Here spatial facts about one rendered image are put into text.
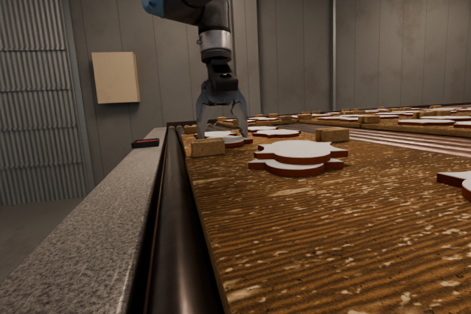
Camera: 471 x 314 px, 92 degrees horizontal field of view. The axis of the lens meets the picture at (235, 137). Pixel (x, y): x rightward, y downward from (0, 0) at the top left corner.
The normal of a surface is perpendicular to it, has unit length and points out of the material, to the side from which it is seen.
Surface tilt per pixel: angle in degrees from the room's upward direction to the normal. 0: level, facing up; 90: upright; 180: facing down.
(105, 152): 90
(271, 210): 0
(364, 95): 90
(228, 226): 0
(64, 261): 0
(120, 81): 90
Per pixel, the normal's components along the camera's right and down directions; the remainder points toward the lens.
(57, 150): 0.17, 0.11
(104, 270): -0.05, -0.99
